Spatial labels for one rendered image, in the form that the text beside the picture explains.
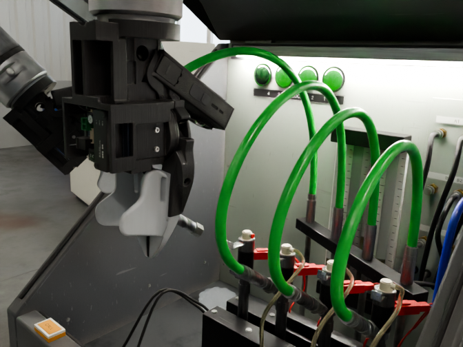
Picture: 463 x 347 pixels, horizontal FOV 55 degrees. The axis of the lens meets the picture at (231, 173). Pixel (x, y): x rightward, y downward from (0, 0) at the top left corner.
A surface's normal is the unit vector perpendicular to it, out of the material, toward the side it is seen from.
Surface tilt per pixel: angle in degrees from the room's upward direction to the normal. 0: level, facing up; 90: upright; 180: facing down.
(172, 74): 92
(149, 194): 93
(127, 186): 87
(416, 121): 90
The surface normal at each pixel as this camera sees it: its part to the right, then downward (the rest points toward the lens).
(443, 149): -0.66, 0.15
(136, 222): 0.74, 0.24
